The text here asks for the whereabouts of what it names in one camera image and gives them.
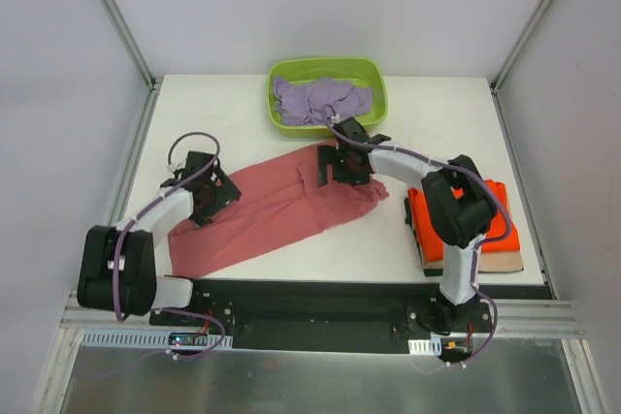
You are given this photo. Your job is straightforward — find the pink t-shirt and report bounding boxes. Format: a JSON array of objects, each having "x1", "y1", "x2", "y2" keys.
[{"x1": 168, "y1": 144, "x2": 389, "y2": 278}]

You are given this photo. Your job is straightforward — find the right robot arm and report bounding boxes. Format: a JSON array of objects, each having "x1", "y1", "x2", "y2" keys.
[{"x1": 317, "y1": 115, "x2": 498, "y2": 334}]

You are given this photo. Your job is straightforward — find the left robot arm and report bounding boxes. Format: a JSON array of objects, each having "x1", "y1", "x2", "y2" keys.
[{"x1": 77, "y1": 151, "x2": 241, "y2": 326}]

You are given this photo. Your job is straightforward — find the lilac crumpled t-shirt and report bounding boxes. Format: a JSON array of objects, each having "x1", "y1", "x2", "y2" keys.
[{"x1": 272, "y1": 77, "x2": 374, "y2": 126}]

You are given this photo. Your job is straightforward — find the green plastic basin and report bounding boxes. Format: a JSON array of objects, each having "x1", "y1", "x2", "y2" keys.
[{"x1": 267, "y1": 56, "x2": 388, "y2": 139}]

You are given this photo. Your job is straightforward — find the orange folded t-shirt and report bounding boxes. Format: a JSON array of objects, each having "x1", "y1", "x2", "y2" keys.
[{"x1": 405, "y1": 179, "x2": 521, "y2": 268}]

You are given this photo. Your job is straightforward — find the beige folded t-shirt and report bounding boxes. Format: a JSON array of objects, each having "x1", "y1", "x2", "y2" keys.
[{"x1": 419, "y1": 248, "x2": 526, "y2": 274}]

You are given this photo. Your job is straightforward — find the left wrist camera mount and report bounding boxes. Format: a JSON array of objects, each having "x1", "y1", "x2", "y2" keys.
[{"x1": 167, "y1": 163, "x2": 183, "y2": 174}]

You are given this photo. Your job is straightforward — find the left aluminium frame post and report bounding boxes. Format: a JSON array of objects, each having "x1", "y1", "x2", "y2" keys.
[{"x1": 99, "y1": 0, "x2": 156, "y2": 89}]

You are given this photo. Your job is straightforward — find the aluminium frame post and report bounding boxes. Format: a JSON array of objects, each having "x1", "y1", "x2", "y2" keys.
[
  {"x1": 99, "y1": 0, "x2": 156, "y2": 89},
  {"x1": 490, "y1": 0, "x2": 557, "y2": 95}
]

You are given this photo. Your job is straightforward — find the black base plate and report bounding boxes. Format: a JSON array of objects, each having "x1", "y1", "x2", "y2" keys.
[{"x1": 147, "y1": 280, "x2": 496, "y2": 353}]

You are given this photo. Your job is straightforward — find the left slotted cable duct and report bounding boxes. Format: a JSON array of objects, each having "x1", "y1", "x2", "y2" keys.
[{"x1": 82, "y1": 330, "x2": 233, "y2": 351}]

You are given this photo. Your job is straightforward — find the slotted cable duct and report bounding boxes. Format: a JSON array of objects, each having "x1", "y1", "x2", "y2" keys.
[
  {"x1": 82, "y1": 330, "x2": 233, "y2": 351},
  {"x1": 408, "y1": 337, "x2": 442, "y2": 357}
]

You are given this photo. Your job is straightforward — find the right slotted cable duct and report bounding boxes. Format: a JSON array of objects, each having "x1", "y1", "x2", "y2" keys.
[{"x1": 408, "y1": 337, "x2": 442, "y2": 357}]

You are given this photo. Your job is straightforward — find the aluminium front rail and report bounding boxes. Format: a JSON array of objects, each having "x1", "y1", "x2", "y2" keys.
[{"x1": 60, "y1": 291, "x2": 587, "y2": 339}]

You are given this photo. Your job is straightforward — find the right aluminium frame post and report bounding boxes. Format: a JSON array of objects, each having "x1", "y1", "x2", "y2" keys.
[{"x1": 490, "y1": 0, "x2": 557, "y2": 95}]

